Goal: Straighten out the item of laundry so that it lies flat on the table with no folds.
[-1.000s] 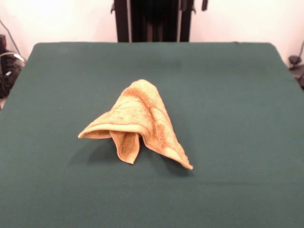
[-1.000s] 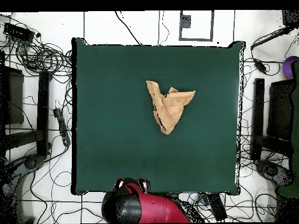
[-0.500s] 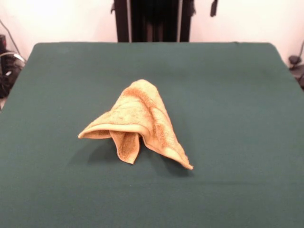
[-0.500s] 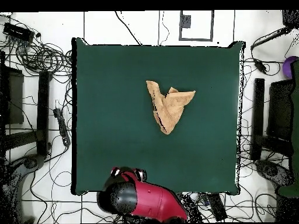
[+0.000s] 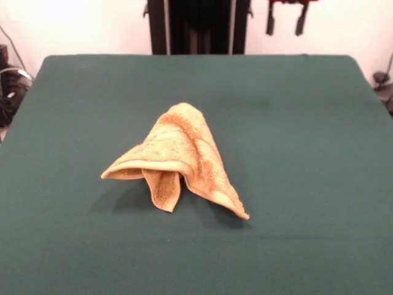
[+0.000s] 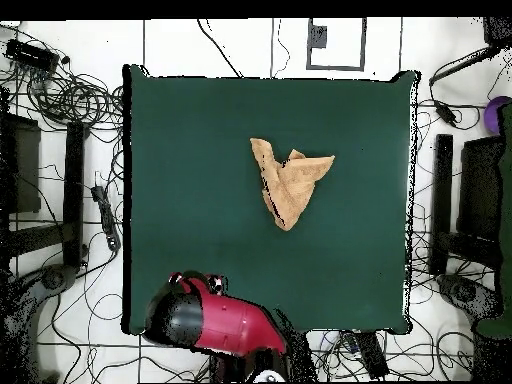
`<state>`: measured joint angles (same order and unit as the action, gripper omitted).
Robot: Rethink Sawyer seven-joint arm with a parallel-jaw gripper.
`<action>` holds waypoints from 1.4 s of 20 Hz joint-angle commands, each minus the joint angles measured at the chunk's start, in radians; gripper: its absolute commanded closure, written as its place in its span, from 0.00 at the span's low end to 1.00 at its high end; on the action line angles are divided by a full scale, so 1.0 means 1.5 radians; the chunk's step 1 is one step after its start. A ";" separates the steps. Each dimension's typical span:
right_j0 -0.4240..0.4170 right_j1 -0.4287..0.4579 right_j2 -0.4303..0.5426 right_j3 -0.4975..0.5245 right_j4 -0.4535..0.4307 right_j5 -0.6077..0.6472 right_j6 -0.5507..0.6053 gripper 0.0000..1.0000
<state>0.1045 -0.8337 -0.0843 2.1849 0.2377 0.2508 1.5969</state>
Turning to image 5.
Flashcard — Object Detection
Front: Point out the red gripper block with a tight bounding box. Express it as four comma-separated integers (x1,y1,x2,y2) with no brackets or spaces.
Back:
265,0,311,37

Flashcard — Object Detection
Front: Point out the dark green tablecloth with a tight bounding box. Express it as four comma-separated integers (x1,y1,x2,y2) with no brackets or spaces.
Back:
0,54,393,295

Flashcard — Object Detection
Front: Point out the tan terry towel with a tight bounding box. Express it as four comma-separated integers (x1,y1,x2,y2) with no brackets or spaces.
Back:
100,102,251,221

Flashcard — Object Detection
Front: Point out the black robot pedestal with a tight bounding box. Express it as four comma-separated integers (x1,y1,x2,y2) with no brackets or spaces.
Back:
142,0,254,56

